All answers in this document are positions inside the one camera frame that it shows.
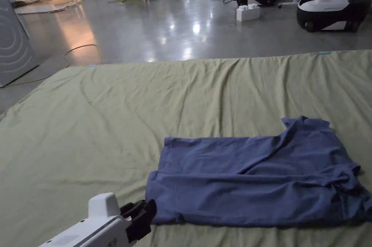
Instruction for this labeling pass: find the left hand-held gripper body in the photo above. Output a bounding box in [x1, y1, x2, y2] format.
[37, 192, 132, 247]

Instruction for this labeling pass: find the blue shirt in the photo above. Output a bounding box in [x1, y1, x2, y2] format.
[145, 116, 372, 228]

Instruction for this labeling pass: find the bed with pale green sheet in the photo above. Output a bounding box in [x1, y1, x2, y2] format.
[0, 50, 372, 247]

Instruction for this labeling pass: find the grey washing machine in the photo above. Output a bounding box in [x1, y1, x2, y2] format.
[0, 0, 40, 88]

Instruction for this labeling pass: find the white toy brick block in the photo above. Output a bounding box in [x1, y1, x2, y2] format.
[236, 3, 261, 22]

